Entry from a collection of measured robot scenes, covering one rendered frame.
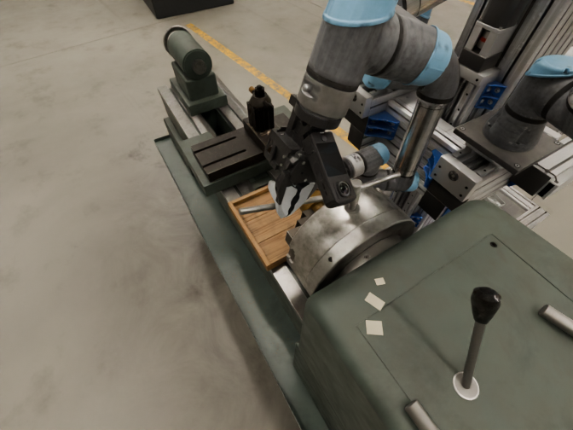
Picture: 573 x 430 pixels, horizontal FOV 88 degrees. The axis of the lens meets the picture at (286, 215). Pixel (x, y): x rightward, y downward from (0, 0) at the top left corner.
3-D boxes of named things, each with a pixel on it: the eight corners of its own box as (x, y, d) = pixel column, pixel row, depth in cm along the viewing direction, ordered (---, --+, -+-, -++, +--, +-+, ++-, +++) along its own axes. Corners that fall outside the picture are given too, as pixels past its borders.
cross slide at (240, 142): (304, 143, 124) (305, 135, 121) (210, 183, 111) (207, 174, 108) (283, 120, 134) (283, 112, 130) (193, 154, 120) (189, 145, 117)
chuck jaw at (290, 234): (335, 235, 75) (297, 252, 70) (330, 246, 79) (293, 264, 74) (311, 206, 81) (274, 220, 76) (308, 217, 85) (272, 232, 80)
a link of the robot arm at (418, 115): (471, 32, 73) (408, 178, 111) (427, 31, 74) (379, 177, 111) (489, 51, 66) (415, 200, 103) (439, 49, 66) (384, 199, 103)
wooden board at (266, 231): (354, 224, 107) (355, 217, 104) (267, 271, 96) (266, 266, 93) (308, 173, 122) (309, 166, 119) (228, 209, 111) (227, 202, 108)
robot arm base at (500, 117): (502, 115, 97) (522, 86, 89) (546, 141, 89) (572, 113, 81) (471, 130, 92) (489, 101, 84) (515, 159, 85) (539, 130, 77)
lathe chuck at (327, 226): (390, 251, 92) (420, 188, 66) (306, 305, 85) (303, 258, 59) (371, 230, 97) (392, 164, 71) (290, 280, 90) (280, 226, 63)
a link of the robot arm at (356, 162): (361, 179, 96) (367, 160, 89) (350, 184, 95) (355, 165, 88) (348, 165, 100) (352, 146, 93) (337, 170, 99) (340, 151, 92)
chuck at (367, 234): (397, 259, 91) (432, 199, 65) (313, 316, 83) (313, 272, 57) (390, 251, 92) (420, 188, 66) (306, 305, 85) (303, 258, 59)
